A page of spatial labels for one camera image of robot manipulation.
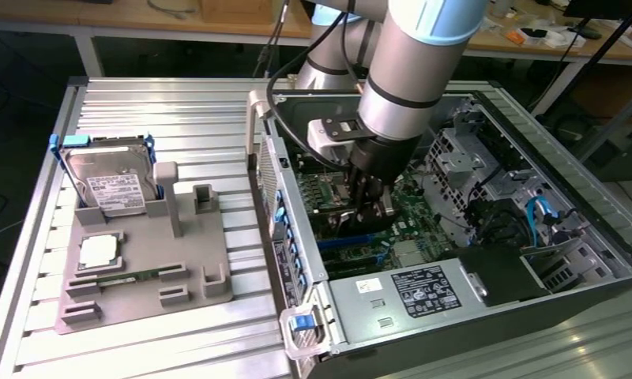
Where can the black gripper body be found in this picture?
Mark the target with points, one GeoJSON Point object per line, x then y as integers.
{"type": "Point", "coordinates": [384, 158]}

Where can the black Nvidia graphics card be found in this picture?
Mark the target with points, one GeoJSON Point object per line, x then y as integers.
{"type": "Point", "coordinates": [332, 225]}

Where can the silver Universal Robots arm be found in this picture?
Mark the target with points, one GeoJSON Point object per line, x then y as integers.
{"type": "Point", "coordinates": [411, 79]}

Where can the blue expansion slot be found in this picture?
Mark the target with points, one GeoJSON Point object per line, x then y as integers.
{"type": "Point", "coordinates": [347, 241]}

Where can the CPU socket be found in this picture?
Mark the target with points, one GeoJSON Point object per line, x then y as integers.
{"type": "Point", "coordinates": [342, 190]}

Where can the green motherboard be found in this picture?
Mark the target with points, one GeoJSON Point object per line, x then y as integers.
{"type": "Point", "coordinates": [422, 233]}

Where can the silver chipset heatsink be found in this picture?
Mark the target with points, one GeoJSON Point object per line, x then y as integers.
{"type": "Point", "coordinates": [414, 254]}

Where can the metal disk bay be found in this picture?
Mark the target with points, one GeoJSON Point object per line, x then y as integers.
{"type": "Point", "coordinates": [463, 158]}

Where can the grey power supply unit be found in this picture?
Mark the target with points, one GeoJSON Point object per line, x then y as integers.
{"type": "Point", "coordinates": [379, 300]}

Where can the black plastic fan shroud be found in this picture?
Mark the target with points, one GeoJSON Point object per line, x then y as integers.
{"type": "Point", "coordinates": [500, 276]}

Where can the blue case latch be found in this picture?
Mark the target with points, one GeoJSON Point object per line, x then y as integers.
{"type": "Point", "coordinates": [300, 321]}

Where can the grey 3D-printed parts rack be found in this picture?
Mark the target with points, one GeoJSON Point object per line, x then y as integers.
{"type": "Point", "coordinates": [189, 256]}

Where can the black open PC case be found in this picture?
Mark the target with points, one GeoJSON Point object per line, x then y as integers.
{"type": "Point", "coordinates": [558, 316]}

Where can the black tripod stand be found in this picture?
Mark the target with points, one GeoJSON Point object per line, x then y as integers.
{"type": "Point", "coordinates": [584, 59]}

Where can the silver hard disk drive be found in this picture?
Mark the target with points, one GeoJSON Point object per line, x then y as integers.
{"type": "Point", "coordinates": [111, 177]}

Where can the green RAM stick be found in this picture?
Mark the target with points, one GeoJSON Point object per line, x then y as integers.
{"type": "Point", "coordinates": [127, 276]}

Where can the silver CPU chip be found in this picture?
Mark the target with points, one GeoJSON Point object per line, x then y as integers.
{"type": "Point", "coordinates": [101, 252]}

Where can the blue plastic disk carrier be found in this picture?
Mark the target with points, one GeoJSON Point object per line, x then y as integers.
{"type": "Point", "coordinates": [73, 141]}

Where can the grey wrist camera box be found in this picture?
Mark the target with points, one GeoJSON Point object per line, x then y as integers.
{"type": "Point", "coordinates": [327, 138]}

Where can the wooden desk with white frame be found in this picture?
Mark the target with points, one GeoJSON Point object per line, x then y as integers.
{"type": "Point", "coordinates": [136, 19]}

